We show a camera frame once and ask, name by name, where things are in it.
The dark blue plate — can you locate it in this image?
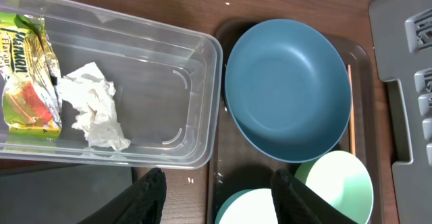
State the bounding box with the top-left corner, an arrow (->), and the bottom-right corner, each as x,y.
225,19 -> 352,163

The wooden chopstick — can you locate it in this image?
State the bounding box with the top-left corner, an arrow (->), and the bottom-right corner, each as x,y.
347,65 -> 356,155

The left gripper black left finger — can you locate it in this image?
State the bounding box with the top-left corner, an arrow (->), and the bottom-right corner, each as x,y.
80,168 -> 167,224

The black plastic tray bin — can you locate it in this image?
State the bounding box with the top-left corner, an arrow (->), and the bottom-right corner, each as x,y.
1,163 -> 137,223

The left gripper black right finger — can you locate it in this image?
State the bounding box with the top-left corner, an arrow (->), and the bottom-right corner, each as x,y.
271,169 -> 356,224

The green yellow snack wrapper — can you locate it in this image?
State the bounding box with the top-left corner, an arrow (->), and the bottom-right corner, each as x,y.
1,12 -> 62,140

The white tissue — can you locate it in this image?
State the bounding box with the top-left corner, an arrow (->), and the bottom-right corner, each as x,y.
59,62 -> 131,151

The grey plastic dishwasher rack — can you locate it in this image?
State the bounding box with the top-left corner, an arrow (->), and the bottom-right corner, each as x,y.
369,0 -> 431,223

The light blue white bowl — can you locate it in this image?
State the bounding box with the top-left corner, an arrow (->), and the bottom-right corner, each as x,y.
215,188 -> 278,224

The clear plastic bin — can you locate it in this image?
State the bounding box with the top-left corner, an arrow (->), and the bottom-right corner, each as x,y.
1,0 -> 223,169

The brown plastic serving tray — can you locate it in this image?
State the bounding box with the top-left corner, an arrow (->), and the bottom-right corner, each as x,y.
207,18 -> 383,223

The mint green bowl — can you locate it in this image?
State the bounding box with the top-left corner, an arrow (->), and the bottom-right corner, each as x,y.
295,150 -> 374,223

